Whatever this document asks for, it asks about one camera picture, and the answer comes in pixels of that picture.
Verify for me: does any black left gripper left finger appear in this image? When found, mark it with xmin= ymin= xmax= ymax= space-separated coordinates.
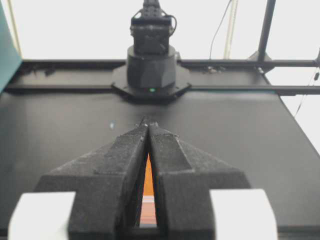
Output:
xmin=34 ymin=117 xmax=149 ymax=240

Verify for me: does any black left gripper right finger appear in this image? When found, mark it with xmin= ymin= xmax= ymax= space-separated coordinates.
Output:
xmin=148 ymin=123 xmax=251 ymax=240

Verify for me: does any teal side panel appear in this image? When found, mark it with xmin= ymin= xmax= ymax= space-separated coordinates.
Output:
xmin=0 ymin=3 xmax=22 ymax=93

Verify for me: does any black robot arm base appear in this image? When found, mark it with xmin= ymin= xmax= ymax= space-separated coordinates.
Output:
xmin=112 ymin=0 xmax=191 ymax=100

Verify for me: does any black vertical frame post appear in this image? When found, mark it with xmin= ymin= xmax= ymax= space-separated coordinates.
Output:
xmin=248 ymin=0 xmax=276 ymax=62

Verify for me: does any orange towel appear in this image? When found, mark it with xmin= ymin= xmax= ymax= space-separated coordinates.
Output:
xmin=140 ymin=155 xmax=157 ymax=227

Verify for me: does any thin black hanging cable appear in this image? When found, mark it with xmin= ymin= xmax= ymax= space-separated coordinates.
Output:
xmin=209 ymin=0 xmax=232 ymax=60

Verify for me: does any black cable at right edge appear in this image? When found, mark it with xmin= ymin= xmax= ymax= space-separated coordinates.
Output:
xmin=293 ymin=46 xmax=320 ymax=118

